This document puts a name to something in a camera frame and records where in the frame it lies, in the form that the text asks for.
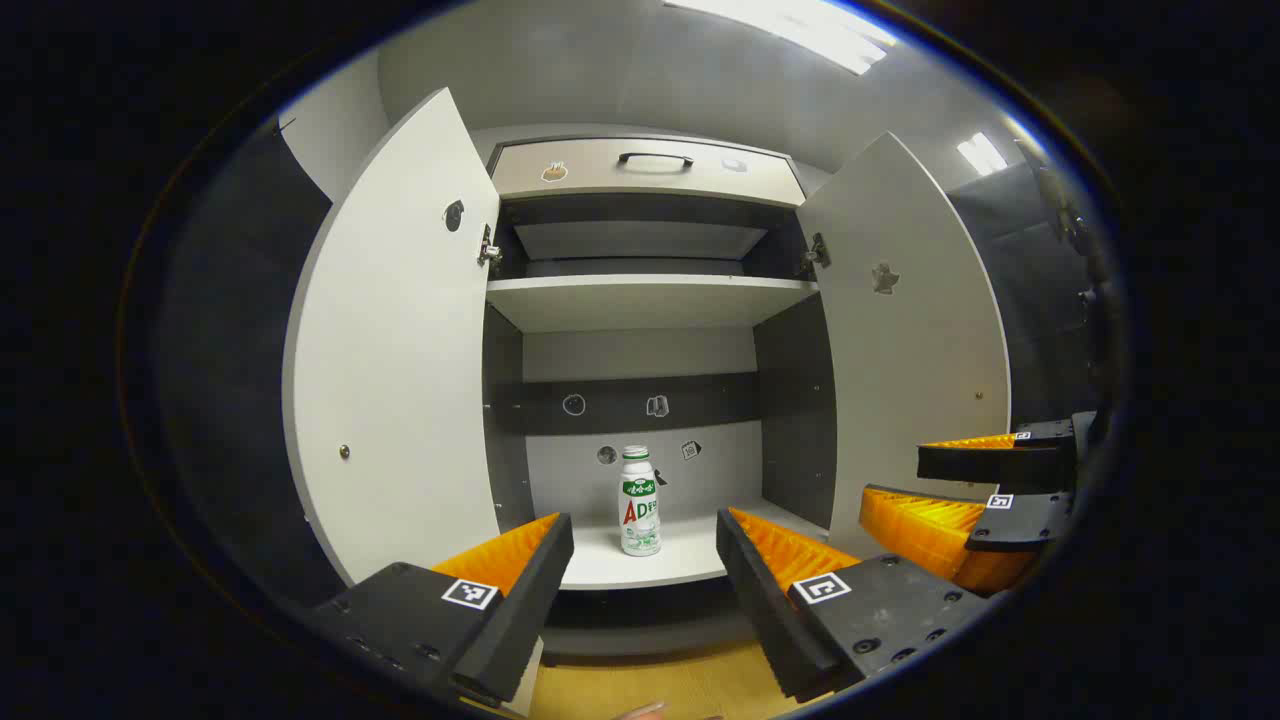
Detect black backdrop cloth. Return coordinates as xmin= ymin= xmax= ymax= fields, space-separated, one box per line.
xmin=160 ymin=120 xmax=346 ymax=611
xmin=945 ymin=160 xmax=1101 ymax=431

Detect ceiling light panel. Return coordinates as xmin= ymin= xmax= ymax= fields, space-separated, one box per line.
xmin=955 ymin=132 xmax=1009 ymax=176
xmin=660 ymin=0 xmax=901 ymax=76

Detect grey white cabinet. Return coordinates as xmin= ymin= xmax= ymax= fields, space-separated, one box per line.
xmin=478 ymin=125 xmax=841 ymax=661

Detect white green label bottle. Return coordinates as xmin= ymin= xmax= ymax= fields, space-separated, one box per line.
xmin=618 ymin=445 xmax=663 ymax=557

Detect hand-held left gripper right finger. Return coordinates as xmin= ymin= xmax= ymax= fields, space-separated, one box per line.
xmin=715 ymin=507 xmax=1001 ymax=703

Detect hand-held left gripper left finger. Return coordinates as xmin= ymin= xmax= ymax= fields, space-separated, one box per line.
xmin=305 ymin=512 xmax=576 ymax=713

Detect white cabinet door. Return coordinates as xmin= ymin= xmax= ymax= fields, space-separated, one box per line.
xmin=283 ymin=88 xmax=501 ymax=586
xmin=797 ymin=132 xmax=1013 ymax=561

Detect beige cabinet drawer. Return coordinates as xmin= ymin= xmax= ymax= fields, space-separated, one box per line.
xmin=490 ymin=138 xmax=806 ymax=208

